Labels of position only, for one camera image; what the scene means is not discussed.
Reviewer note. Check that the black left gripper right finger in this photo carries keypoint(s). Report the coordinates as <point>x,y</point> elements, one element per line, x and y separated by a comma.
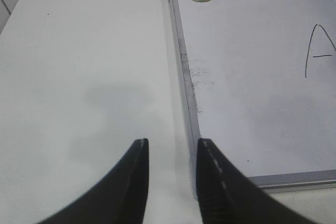
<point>225,195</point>

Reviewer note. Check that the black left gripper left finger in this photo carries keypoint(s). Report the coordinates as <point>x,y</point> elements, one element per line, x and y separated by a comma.
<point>119,197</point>

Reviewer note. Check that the white board with grey frame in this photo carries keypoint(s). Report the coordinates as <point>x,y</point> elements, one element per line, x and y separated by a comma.
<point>258,79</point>

